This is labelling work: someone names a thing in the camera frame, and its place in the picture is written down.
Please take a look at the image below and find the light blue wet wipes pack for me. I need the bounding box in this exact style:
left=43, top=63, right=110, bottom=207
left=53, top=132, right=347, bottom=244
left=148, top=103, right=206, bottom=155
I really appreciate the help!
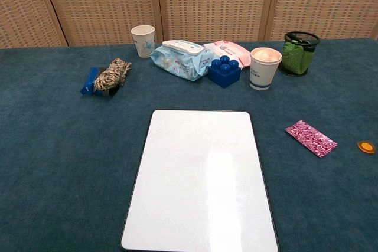
left=150, top=40, right=215, bottom=83

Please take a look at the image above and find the magenta patterned packet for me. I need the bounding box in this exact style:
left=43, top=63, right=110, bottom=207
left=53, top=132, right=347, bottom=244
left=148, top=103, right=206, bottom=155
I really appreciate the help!
left=284, top=119, right=338, bottom=158

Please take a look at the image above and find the white paper cup floral print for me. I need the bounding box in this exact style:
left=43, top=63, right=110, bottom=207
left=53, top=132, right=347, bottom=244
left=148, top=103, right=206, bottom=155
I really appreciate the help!
left=131, top=25, right=156, bottom=59

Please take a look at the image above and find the blue toy building block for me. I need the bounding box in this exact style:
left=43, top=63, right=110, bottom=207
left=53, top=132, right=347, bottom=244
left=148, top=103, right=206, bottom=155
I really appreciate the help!
left=207, top=55, right=242, bottom=89

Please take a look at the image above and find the woven folding screen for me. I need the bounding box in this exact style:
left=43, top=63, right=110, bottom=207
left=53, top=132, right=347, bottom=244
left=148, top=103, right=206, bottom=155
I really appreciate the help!
left=0, top=0, right=378, bottom=50

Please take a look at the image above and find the beige twisted rope bundle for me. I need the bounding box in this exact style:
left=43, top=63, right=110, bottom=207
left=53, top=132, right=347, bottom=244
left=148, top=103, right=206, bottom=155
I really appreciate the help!
left=93, top=58, right=133, bottom=93

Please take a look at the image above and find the pink wet wipes pack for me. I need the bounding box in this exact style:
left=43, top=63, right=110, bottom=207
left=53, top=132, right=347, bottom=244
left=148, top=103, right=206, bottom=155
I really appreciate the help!
left=202, top=40, right=252, bottom=70

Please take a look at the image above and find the white rectangular board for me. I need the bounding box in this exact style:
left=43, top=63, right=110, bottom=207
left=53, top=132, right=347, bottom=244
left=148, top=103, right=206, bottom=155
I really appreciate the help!
left=120, top=109, right=280, bottom=252

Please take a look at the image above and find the paper cup with blue band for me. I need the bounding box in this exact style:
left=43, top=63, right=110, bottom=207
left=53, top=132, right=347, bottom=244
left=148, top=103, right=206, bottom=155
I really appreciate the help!
left=249, top=47, right=282, bottom=91

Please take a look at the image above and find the small orange disc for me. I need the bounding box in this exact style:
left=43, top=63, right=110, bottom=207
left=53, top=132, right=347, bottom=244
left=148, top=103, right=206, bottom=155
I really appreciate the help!
left=357, top=140, right=377, bottom=155

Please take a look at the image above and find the green cloth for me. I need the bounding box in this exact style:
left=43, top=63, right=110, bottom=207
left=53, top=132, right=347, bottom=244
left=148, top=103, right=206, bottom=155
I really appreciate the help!
left=281, top=40, right=316, bottom=76

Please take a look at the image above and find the blue cylindrical tool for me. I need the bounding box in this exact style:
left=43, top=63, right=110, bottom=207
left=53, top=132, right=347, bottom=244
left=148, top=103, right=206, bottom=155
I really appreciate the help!
left=80, top=67, right=100, bottom=97

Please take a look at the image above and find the teal tablecloth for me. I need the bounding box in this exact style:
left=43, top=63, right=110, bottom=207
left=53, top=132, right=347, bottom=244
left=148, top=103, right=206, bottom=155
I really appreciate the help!
left=0, top=37, right=378, bottom=252

